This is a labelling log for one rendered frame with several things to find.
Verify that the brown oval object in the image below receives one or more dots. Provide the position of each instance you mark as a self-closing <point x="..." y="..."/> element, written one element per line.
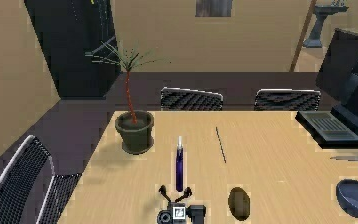
<point x="239" y="204"/>

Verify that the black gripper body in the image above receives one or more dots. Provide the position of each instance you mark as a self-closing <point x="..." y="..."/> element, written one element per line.
<point x="164" y="217"/>

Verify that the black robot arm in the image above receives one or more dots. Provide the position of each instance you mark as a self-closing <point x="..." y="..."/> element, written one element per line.
<point x="197" y="214"/>

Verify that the grey pedestal sink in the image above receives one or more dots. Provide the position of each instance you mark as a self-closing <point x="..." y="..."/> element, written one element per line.
<point x="320" y="25"/>

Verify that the house plant in dark pot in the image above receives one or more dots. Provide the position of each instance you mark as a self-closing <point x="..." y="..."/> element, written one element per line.
<point x="135" y="131"/>

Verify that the dark blue bowl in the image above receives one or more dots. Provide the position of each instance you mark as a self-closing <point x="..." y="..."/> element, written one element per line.
<point x="355" y="199"/>

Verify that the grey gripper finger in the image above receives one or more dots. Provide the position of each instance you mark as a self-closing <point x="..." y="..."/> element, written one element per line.
<point x="166" y="195"/>
<point x="183" y="196"/>

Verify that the grey flat utensil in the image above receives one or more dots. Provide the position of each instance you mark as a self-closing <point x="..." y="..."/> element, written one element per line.
<point x="347" y="158"/>

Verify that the framed wall picture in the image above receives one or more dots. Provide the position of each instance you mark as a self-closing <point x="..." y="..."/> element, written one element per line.
<point x="214" y="8"/>

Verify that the black laptop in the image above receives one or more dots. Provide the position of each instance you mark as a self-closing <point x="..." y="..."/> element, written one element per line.
<point x="340" y="128"/>

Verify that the thin dark pencil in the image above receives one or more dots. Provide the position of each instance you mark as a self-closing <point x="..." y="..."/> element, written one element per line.
<point x="221" y="145"/>

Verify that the tall black cupboard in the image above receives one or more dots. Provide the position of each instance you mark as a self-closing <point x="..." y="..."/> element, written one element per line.
<point x="77" y="50"/>

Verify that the black mesh chair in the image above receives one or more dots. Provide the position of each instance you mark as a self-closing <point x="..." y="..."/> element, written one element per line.
<point x="287" y="100"/>
<point x="18" y="186"/>
<point x="191" y="100"/>

